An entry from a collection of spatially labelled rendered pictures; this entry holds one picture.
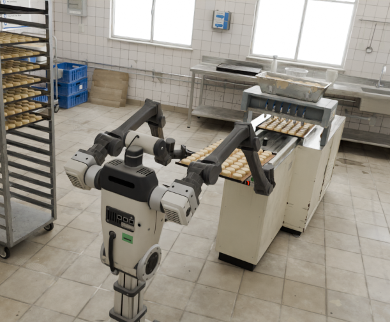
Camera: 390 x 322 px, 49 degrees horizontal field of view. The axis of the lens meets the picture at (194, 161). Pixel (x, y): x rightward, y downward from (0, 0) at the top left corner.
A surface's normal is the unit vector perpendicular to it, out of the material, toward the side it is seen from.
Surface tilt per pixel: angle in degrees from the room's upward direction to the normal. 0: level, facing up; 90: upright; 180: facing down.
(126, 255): 90
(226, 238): 90
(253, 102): 90
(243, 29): 90
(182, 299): 0
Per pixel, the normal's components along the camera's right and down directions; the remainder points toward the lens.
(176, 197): -0.15, -0.66
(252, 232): -0.44, 0.30
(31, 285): 0.10, -0.92
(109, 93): -0.21, -0.06
